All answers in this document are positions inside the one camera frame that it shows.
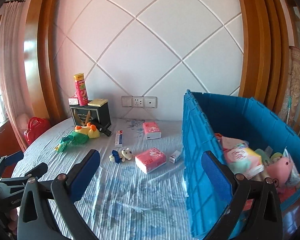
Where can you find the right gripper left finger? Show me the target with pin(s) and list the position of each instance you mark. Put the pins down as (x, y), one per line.
(36, 220)

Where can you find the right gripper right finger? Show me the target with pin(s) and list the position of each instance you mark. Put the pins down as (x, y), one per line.
(264, 220)

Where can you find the pastel tissue pack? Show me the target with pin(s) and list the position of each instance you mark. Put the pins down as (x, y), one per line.
(242, 159)

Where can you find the pink plush toy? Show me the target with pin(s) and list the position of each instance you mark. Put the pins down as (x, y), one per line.
(280, 172)

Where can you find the red plastic toy bag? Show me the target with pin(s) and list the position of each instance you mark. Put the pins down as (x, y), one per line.
(35, 128)

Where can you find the yellow green plush duck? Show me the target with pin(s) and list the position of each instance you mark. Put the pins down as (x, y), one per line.
(79, 136)

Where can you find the blue patterned tablecloth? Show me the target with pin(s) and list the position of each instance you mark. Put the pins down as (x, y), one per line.
(121, 202)

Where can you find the plush bear blue dress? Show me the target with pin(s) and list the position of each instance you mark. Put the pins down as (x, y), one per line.
(121, 156)

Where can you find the pink curtain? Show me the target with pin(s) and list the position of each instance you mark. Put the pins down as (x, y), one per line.
(10, 84)

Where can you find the white blue red toothpaste box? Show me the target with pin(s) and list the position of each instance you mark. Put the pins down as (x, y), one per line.
(119, 138)

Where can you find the white medicine box barcode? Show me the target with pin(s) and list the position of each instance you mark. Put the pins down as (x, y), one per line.
(175, 156)

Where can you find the black folding umbrella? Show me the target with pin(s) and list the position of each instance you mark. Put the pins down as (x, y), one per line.
(101, 128)

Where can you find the black gift box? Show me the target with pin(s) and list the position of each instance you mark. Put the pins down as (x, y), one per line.
(82, 115)

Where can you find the rolled patterned carpet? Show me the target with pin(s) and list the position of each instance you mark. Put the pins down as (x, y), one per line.
(292, 93)

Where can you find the blue plastic storage crate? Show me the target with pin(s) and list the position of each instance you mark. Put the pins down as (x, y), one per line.
(214, 122)

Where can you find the large pink tissue pack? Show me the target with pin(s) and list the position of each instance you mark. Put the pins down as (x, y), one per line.
(150, 160)

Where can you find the small white pink box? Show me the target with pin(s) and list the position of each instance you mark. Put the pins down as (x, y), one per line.
(73, 101)

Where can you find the yellow sticky note pad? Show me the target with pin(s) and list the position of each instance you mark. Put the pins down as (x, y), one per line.
(97, 102)

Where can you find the small pink tissue pack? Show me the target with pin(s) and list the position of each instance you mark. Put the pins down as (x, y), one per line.
(151, 130)

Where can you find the pink chips can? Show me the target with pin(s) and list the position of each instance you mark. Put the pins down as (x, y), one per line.
(81, 91)

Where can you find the wall switch panel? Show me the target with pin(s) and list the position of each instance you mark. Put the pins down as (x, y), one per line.
(126, 101)

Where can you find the wall socket panel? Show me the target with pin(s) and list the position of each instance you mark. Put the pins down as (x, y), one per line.
(138, 102)

